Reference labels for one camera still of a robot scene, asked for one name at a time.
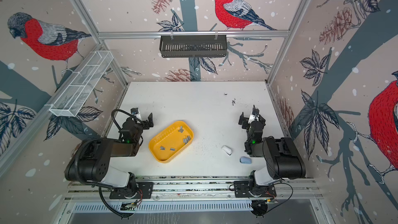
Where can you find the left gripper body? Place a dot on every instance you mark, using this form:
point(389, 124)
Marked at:
point(144, 122)

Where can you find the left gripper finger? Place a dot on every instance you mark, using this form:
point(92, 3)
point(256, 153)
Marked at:
point(135, 111)
point(147, 124)

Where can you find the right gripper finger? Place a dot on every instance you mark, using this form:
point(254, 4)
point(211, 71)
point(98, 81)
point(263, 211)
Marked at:
point(261, 120)
point(243, 121)

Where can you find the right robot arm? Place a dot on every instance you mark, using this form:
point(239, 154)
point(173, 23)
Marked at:
point(282, 160)

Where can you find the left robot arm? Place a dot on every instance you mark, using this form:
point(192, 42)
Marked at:
point(90, 165)

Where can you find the yellow plastic tray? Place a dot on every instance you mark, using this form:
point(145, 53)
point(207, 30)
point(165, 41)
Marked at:
point(170, 138)

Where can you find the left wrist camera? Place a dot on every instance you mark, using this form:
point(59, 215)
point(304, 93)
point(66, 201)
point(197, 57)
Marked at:
point(139, 117)

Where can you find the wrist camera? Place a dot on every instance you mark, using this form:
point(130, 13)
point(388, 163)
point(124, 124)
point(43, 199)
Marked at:
point(139, 117)
point(254, 116)

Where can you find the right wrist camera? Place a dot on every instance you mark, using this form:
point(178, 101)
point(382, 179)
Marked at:
point(254, 116)

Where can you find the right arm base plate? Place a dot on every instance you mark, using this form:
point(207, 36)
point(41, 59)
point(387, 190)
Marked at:
point(245, 189)

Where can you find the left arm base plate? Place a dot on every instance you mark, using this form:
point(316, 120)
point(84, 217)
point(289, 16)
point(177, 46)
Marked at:
point(140, 190)

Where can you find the aluminium mounting rail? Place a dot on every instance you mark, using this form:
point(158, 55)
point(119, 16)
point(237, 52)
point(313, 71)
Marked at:
point(180, 188)

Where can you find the white wire mesh shelf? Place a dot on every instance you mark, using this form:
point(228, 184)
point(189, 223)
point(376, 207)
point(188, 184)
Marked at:
point(72, 99)

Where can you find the black wall basket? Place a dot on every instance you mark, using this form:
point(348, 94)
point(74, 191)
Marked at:
point(193, 46)

